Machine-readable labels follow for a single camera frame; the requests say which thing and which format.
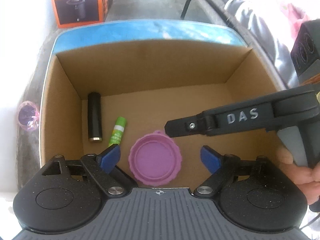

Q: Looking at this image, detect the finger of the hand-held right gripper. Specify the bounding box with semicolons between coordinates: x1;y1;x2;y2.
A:
164;112;213;138

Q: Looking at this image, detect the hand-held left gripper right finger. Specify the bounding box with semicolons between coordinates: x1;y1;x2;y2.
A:
194;145;280;197

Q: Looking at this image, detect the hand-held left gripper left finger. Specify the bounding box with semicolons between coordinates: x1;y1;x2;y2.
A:
41;144;133;197

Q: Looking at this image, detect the green glue stick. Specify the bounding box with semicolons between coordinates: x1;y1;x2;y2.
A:
107;116;127;147

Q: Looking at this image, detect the purple plastic lid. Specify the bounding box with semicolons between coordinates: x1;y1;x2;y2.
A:
128;130;183;187

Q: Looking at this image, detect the black cylindrical tube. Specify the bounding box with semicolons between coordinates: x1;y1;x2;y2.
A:
87;92;103;142

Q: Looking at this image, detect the brown cardboard box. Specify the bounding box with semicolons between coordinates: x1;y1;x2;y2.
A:
40;39;288;189

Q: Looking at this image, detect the person's right hand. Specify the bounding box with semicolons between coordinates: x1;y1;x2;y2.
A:
276;146;320;205

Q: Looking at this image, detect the pink floral blanket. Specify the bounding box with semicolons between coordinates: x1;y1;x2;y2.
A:
280;0;320;30

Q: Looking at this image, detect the purple plastic cup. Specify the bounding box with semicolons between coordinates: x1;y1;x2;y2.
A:
17;101;40;131

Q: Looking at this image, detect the grey cloth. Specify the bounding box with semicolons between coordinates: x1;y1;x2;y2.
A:
200;0;320;88

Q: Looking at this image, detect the black metal stand leg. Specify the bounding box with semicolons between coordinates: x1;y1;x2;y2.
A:
180;0;196;19

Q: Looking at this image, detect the orange appliance box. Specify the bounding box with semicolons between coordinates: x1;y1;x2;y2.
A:
47;0;113;29

